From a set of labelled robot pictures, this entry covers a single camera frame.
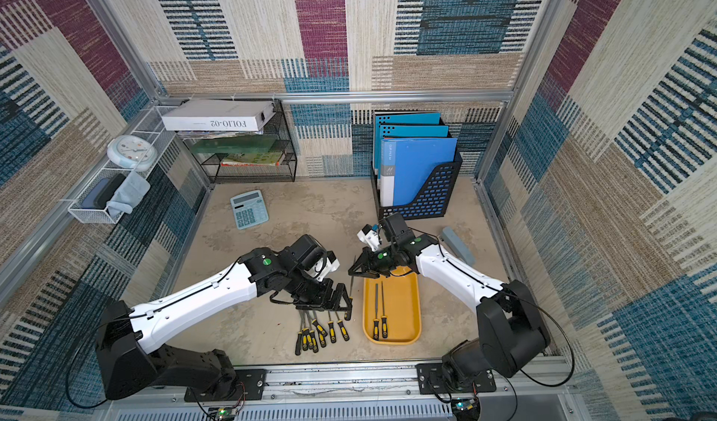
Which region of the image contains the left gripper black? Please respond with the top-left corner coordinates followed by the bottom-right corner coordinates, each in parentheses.
top-left (286, 269), bottom-right (356, 311)

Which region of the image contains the file tool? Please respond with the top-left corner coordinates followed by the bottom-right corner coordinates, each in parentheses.
top-left (345, 266), bottom-right (355, 321)
top-left (373, 283), bottom-right (380, 342)
top-left (311, 312), bottom-right (327, 348)
top-left (308, 318), bottom-right (319, 353)
top-left (327, 311), bottom-right (337, 344)
top-left (380, 282), bottom-right (388, 339)
top-left (294, 311), bottom-right (308, 356)
top-left (300, 311), bottom-right (312, 351)
top-left (335, 312), bottom-right (350, 342)

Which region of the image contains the yellow plastic storage tray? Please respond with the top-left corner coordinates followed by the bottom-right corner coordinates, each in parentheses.
top-left (362, 267), bottom-right (422, 346)

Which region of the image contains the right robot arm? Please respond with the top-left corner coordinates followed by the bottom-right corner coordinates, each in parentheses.
top-left (348, 214), bottom-right (551, 389)

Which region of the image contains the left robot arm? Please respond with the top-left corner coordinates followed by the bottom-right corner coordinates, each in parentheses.
top-left (95, 234), bottom-right (352, 400)

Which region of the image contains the black mesh file holder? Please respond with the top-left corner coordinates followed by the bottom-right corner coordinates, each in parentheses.
top-left (371, 152), bottom-right (463, 221)

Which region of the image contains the white folio box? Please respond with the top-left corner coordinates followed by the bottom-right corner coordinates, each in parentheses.
top-left (162, 99), bottom-right (276, 132)

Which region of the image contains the grey blue stapler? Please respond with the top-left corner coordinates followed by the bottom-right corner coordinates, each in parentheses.
top-left (441, 227), bottom-right (475, 266)

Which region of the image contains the front blue folder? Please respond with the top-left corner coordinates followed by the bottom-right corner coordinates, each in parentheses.
top-left (379, 137), bottom-right (457, 208)

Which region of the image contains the light blue calculator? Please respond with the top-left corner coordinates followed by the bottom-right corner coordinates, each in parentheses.
top-left (230, 190), bottom-right (269, 230)

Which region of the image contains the middle teal folder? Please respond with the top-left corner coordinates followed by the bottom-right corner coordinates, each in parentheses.
top-left (373, 124), bottom-right (449, 176)

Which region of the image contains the teal folder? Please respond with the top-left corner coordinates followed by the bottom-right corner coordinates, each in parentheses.
top-left (373, 110), bottom-right (441, 172)
top-left (373, 124), bottom-right (449, 176)

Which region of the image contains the rear teal folder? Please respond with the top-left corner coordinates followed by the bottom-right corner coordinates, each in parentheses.
top-left (373, 110), bottom-right (441, 172)

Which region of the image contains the green book on shelf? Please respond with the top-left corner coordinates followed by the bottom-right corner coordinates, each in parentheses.
top-left (190, 135), bottom-right (278, 154)

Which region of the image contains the light blue cloth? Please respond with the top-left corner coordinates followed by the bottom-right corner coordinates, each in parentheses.
top-left (106, 172), bottom-right (150, 219)

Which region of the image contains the white round clock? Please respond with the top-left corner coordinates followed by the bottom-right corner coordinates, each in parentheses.
top-left (106, 135), bottom-right (159, 172)

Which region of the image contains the dark blue case in basket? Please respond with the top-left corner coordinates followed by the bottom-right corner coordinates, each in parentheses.
top-left (80, 174), bottom-right (126, 209)

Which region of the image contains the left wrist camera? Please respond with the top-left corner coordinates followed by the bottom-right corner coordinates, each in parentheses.
top-left (313, 250), bottom-right (340, 282)

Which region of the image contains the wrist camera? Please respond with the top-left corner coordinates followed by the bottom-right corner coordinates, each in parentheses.
top-left (313, 250), bottom-right (340, 282)
top-left (357, 224), bottom-right (383, 252)

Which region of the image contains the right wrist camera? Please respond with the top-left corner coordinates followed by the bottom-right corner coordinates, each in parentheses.
top-left (357, 224), bottom-right (383, 252)

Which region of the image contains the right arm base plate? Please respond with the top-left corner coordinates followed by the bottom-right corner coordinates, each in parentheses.
top-left (415, 362), bottom-right (497, 396)

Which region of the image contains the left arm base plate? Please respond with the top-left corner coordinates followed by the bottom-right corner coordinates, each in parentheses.
top-left (184, 368), bottom-right (267, 402)

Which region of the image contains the black wire desk shelf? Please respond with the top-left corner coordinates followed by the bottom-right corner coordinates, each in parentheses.
top-left (179, 101), bottom-right (298, 185)

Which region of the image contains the aluminium front rail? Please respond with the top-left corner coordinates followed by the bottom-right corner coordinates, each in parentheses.
top-left (94, 359), bottom-right (590, 420)

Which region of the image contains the white wire wall basket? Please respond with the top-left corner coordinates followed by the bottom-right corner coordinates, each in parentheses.
top-left (68, 106), bottom-right (175, 224)

